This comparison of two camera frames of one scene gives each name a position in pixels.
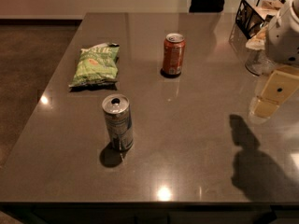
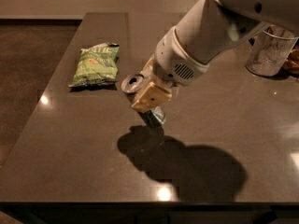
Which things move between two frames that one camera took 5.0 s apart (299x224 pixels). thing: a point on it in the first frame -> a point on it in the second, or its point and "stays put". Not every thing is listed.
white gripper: x=284 y=37 -> x=175 y=62
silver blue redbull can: x=118 y=113 -> x=152 y=117
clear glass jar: x=257 y=62 stays put
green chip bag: x=97 y=66 stays put
